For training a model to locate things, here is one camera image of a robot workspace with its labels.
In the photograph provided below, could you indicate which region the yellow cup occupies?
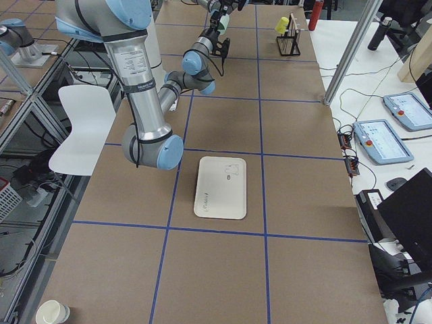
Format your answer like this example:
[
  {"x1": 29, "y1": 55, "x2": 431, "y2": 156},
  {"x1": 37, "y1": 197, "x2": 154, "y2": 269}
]
[{"x1": 275, "y1": 16, "x2": 290, "y2": 34}]

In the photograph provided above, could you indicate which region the white chair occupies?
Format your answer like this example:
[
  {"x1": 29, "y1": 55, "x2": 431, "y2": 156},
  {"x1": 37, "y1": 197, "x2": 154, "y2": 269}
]
[{"x1": 49, "y1": 85, "x2": 116, "y2": 176}]

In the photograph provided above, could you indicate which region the teach pendant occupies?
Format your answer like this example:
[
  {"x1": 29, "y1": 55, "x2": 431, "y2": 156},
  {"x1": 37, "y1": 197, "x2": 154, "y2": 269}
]
[
  {"x1": 353, "y1": 119, "x2": 414, "y2": 165},
  {"x1": 383, "y1": 92, "x2": 432, "y2": 132}
]

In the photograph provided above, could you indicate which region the black laptop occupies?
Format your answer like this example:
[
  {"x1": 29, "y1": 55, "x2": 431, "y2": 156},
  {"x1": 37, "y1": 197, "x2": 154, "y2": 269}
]
[{"x1": 378, "y1": 168, "x2": 431, "y2": 271}]

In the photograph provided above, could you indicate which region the light green cup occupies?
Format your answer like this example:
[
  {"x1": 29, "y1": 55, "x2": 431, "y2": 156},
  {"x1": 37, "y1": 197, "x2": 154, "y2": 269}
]
[{"x1": 217, "y1": 14, "x2": 230, "y2": 35}]

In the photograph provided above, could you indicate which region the near teach pendant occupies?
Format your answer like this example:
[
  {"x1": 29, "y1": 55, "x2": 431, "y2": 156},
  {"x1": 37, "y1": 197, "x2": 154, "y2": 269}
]
[{"x1": 353, "y1": 119, "x2": 414, "y2": 165}]

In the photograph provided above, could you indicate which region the black wire cup rack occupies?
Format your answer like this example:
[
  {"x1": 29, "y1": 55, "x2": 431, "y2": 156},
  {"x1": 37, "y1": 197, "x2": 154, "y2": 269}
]
[{"x1": 276, "y1": 12, "x2": 301, "y2": 56}]

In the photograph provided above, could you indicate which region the far teach pendant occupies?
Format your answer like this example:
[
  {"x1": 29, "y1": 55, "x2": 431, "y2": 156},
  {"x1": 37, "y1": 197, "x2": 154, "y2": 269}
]
[{"x1": 383, "y1": 92, "x2": 432, "y2": 132}]

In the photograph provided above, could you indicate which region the black bottle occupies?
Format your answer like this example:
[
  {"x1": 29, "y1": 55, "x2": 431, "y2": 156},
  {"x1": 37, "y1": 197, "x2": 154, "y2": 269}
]
[{"x1": 367, "y1": 17, "x2": 393, "y2": 51}]

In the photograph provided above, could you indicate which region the red bottle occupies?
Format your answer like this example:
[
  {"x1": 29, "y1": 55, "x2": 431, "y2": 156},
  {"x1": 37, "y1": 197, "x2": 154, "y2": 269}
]
[{"x1": 308, "y1": 0, "x2": 324, "y2": 31}]

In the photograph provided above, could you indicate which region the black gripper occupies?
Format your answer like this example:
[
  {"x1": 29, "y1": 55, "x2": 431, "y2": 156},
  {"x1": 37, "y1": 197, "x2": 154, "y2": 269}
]
[
  {"x1": 219, "y1": 0, "x2": 247, "y2": 14},
  {"x1": 209, "y1": 9, "x2": 220, "y2": 32}
]

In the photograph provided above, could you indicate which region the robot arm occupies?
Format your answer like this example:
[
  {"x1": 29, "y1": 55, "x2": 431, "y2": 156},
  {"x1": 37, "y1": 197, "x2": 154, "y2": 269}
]
[
  {"x1": 182, "y1": 0, "x2": 249, "y2": 14},
  {"x1": 55, "y1": 1, "x2": 245, "y2": 170}
]

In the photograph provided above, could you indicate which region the cream rabbit tray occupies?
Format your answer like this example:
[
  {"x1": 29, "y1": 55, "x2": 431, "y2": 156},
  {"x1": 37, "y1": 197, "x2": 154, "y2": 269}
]
[{"x1": 194, "y1": 156, "x2": 247, "y2": 220}]

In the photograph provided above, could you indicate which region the black computer mouse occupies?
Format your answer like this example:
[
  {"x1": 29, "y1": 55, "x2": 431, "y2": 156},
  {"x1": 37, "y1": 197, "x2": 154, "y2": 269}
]
[{"x1": 385, "y1": 177, "x2": 407, "y2": 192}]

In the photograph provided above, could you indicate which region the white pedestal column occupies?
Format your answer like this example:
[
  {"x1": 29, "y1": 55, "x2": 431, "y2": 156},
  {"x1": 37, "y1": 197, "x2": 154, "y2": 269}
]
[{"x1": 145, "y1": 7, "x2": 178, "y2": 115}]

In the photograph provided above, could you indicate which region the paper cup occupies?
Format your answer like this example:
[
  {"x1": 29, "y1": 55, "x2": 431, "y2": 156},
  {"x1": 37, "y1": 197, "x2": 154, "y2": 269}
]
[{"x1": 35, "y1": 300, "x2": 70, "y2": 324}]

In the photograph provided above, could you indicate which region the aluminium frame post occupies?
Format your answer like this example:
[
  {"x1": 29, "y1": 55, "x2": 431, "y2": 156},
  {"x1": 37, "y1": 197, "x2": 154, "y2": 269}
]
[{"x1": 323, "y1": 0, "x2": 383, "y2": 106}]

